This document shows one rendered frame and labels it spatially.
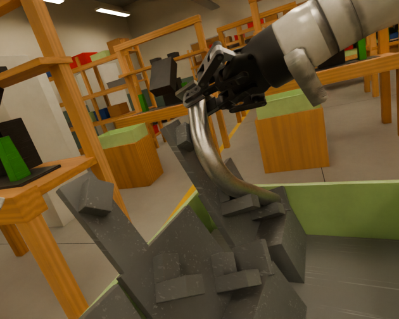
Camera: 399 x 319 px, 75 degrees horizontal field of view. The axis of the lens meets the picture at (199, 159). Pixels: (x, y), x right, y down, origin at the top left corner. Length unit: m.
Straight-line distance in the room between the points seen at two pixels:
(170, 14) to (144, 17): 1.19
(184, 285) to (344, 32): 0.32
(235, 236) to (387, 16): 0.34
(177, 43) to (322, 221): 11.24
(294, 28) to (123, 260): 0.33
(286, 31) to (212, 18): 10.87
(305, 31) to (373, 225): 0.39
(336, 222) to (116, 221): 0.43
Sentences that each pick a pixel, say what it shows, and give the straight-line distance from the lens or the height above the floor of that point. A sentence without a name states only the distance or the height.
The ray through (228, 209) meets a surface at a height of 1.00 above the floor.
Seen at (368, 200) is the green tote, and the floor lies 0.93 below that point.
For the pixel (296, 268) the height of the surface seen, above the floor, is 0.88.
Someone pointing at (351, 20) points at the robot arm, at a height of 1.22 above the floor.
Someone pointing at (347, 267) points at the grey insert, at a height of 0.85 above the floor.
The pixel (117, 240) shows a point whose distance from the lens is 0.32.
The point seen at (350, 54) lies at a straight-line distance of 7.82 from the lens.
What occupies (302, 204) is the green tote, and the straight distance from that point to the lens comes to 0.58.
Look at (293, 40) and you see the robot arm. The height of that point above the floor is 1.22.
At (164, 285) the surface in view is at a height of 1.01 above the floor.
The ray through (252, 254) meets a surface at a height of 0.95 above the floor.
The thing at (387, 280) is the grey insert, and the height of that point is 0.85.
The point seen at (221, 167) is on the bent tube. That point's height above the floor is 1.08.
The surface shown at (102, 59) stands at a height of 1.97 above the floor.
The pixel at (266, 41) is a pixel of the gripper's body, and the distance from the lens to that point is 0.35.
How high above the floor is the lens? 1.21
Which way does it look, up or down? 17 degrees down
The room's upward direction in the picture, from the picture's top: 16 degrees counter-clockwise
